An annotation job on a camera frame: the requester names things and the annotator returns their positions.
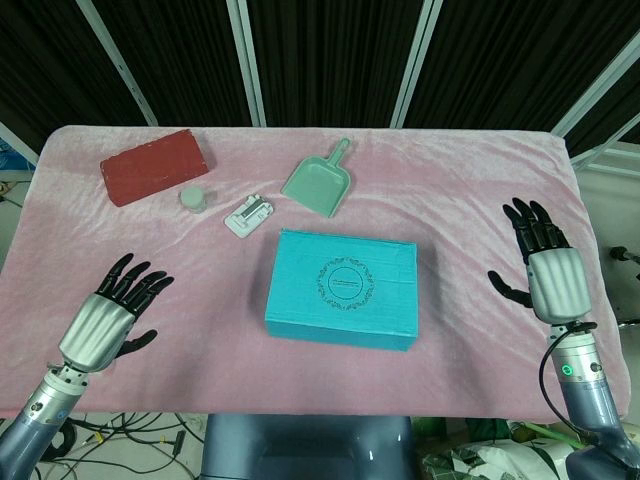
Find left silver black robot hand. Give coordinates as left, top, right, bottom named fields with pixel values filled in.
left=58, top=252, right=176, bottom=374

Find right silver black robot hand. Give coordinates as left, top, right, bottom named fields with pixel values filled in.
left=487, top=197, right=590, bottom=324

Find teal cardboard shoe box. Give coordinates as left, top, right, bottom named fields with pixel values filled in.
left=263, top=228, right=419, bottom=354

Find black tripod head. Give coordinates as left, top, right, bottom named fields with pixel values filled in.
left=608, top=245, right=640, bottom=266

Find pink plush table cloth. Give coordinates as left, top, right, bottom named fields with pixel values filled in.
left=0, top=124, right=626, bottom=419

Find small grey-white jar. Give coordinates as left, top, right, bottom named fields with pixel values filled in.
left=179, top=186, right=207, bottom=214

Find red brick block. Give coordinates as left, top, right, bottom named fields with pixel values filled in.
left=98, top=128, right=210, bottom=208

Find green white plastic bag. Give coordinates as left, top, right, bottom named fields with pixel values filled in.
left=419, top=417, right=591, bottom=480

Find white folding phone stand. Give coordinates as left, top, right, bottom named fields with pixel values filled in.
left=223, top=193, right=275, bottom=240

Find blue-grey robot torso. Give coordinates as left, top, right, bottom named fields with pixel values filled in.
left=201, top=413, right=419, bottom=480

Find mint green plastic dustpan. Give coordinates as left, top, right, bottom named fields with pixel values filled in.
left=280, top=138, right=354, bottom=220

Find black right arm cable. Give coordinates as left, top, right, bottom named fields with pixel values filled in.
left=538, top=322, right=599, bottom=446

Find tangled floor cables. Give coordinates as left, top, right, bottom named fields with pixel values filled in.
left=49, top=412, right=206, bottom=480

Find white aluminium frame post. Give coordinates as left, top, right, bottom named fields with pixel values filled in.
left=389, top=0, right=444, bottom=129
left=224, top=0, right=269, bottom=127
left=77, top=0, right=159, bottom=126
left=552, top=34, right=640, bottom=137

